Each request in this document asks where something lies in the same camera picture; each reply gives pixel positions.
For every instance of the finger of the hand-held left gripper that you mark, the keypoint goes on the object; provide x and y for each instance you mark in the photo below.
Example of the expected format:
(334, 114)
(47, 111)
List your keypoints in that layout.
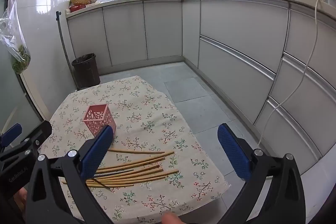
(11, 132)
(39, 133)

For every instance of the bunch of wooden chopsticks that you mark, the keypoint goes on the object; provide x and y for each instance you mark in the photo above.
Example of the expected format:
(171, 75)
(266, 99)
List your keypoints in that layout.
(123, 180)

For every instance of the plastic bag with greens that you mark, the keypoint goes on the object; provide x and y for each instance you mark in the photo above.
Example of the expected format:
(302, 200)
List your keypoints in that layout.
(21, 61)

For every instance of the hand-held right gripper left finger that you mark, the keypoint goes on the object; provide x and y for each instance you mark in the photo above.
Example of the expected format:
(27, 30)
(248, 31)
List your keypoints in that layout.
(97, 153)

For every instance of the dark trash bin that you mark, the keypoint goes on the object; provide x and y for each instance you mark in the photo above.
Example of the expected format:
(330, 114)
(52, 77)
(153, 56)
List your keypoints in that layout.
(86, 71)

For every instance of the black chopstick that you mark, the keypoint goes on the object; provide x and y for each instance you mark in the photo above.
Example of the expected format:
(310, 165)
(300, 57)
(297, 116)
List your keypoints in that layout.
(101, 183)
(115, 173)

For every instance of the white kitchen cabinets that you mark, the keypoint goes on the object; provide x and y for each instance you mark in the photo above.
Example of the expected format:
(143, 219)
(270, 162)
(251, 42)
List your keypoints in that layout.
(236, 29)

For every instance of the red plastic basket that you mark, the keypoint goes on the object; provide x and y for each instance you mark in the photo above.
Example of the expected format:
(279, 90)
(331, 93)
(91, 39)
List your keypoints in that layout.
(77, 8)

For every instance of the pink perforated utensil holder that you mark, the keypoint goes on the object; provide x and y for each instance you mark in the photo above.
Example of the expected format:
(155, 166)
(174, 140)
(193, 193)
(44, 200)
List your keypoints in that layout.
(97, 119)

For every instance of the black pole with clamp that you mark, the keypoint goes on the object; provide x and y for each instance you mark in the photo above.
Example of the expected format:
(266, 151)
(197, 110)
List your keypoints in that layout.
(63, 40)

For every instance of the person's right hand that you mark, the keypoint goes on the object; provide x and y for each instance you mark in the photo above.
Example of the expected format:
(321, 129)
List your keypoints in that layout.
(170, 218)

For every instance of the floral tablecloth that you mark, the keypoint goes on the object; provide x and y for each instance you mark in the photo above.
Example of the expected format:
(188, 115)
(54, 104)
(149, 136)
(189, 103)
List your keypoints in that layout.
(147, 113)

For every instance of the person's left hand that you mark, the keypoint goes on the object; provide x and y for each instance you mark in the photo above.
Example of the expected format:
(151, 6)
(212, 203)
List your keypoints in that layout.
(19, 199)

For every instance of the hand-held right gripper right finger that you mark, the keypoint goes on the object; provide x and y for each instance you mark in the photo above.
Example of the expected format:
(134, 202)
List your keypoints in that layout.
(233, 153)

